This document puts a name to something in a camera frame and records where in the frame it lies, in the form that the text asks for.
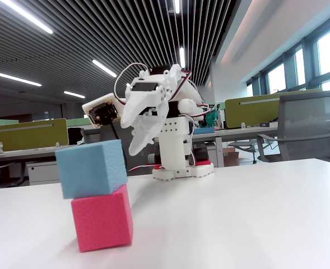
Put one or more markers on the white office desk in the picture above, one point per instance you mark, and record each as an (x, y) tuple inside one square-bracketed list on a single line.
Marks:
[(27, 153), (237, 131)]

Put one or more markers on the white drawer cabinet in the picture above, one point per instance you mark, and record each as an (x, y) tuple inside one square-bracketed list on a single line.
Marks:
[(41, 173)]

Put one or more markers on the small dark desk item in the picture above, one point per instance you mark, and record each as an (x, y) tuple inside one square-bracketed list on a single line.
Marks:
[(268, 124)]

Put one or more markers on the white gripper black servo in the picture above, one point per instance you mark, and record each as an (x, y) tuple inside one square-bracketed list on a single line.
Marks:
[(138, 104)]

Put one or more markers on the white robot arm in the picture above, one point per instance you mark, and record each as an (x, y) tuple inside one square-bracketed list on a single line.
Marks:
[(173, 145)]

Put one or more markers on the blue foam cube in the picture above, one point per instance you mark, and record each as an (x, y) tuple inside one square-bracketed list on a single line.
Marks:
[(92, 168)]

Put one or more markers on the blue flat box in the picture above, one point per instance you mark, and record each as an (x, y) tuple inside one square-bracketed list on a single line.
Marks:
[(204, 130)]

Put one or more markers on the grey mesh office chair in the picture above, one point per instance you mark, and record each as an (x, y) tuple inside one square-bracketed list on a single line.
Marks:
[(307, 117)]

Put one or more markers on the black chair back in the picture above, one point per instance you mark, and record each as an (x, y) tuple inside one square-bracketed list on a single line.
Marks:
[(75, 136)]

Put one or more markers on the red foam cube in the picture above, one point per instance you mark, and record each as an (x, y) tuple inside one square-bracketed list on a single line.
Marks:
[(103, 221)]

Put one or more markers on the white ceiling strip light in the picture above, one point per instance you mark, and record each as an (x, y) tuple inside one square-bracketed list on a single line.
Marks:
[(27, 16), (182, 57), (177, 6), (104, 68), (19, 79), (74, 94)]

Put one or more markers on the teal bag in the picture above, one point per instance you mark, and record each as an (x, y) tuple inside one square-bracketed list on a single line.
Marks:
[(211, 119)]

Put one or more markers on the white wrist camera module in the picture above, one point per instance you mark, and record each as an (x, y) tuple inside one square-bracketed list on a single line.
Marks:
[(100, 112)]

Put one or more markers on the olive green desk partition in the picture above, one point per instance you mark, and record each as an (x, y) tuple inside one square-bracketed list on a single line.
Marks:
[(27, 134), (251, 115)]

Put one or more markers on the brown cardboard box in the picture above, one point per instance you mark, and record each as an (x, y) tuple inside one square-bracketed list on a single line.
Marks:
[(232, 158)]

